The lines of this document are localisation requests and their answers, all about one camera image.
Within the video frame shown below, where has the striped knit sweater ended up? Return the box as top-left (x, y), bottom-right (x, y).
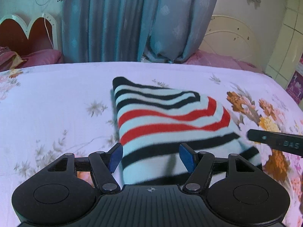
top-left (112, 77), bottom-right (261, 185)

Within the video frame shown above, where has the purple poster on wardrobe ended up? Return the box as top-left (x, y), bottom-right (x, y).
top-left (286, 56), bottom-right (303, 105)

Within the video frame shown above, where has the floral pink bed sheet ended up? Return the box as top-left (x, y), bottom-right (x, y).
top-left (1, 62), bottom-right (302, 226)

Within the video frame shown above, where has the pink blanket on far bed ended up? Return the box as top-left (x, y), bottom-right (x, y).
top-left (184, 50), bottom-right (263, 73)

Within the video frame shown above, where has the maroon pillow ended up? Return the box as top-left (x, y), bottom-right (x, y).
top-left (0, 46), bottom-right (65, 73)

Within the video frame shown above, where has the cream round headboard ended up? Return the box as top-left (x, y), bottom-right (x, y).
top-left (199, 15), bottom-right (262, 70)

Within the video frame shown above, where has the red heart-shaped headboard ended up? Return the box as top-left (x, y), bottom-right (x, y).
top-left (1, 13), bottom-right (59, 56)

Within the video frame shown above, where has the blue patterned curtain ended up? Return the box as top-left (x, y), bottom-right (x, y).
top-left (62, 0), bottom-right (217, 63)

